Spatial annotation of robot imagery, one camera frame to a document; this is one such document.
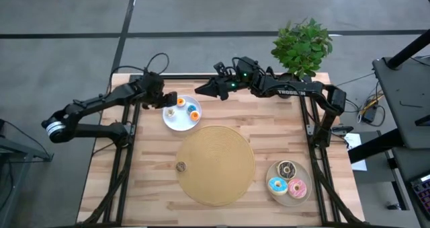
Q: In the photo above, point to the small chocolate sprinkle donut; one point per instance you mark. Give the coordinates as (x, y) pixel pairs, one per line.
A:
(180, 104)
(181, 169)

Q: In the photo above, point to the dark grey desk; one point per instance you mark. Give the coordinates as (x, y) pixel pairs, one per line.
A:
(403, 100)

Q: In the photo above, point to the large pink frosted donut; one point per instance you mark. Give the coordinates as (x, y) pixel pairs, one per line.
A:
(293, 192)

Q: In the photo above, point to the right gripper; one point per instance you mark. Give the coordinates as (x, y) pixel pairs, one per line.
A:
(245, 75)

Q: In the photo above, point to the white paper sheet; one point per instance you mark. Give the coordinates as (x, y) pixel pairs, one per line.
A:
(352, 141)

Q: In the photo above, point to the small red frosted donut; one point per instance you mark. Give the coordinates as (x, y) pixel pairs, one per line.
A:
(195, 118)

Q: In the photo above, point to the black desk base frame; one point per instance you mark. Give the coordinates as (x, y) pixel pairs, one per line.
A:
(369, 150)

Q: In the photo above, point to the large chocolate frosted donut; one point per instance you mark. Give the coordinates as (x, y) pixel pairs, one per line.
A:
(281, 174)

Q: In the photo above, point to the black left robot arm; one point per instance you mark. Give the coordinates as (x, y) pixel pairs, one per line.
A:
(100, 102)

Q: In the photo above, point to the black keyboard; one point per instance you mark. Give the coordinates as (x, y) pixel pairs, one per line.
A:
(421, 194)

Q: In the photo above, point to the small white frosted donut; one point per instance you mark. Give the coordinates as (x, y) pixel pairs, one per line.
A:
(170, 115)

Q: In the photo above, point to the small blue frosted donut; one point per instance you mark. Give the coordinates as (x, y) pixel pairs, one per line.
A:
(191, 110)

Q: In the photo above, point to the beige round plate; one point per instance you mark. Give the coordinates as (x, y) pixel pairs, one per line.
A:
(302, 201)

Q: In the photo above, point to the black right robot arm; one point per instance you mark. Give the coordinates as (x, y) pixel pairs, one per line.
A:
(295, 90)

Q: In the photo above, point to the large blue frosted donut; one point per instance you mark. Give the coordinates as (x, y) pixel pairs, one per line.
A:
(273, 189)

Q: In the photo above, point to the black clamp device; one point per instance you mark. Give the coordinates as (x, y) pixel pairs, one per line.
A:
(341, 130)

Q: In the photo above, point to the black round pole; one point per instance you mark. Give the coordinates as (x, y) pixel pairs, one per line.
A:
(410, 49)

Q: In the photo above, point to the white round plate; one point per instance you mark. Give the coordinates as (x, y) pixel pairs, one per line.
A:
(179, 122)

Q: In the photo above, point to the potted green plant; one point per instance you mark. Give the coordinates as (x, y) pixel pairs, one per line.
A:
(300, 49)

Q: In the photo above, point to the black hex key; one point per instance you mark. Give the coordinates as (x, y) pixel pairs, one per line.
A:
(411, 104)

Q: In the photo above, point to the black metal stand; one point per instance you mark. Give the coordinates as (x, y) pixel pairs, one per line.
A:
(47, 157)

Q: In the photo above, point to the round woven straw placemat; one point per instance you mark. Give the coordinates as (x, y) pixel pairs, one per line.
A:
(215, 167)

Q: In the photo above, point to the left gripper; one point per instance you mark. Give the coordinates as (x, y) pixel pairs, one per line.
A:
(161, 98)

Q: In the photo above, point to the black power adapter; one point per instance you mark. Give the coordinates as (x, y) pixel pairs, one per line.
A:
(369, 113)

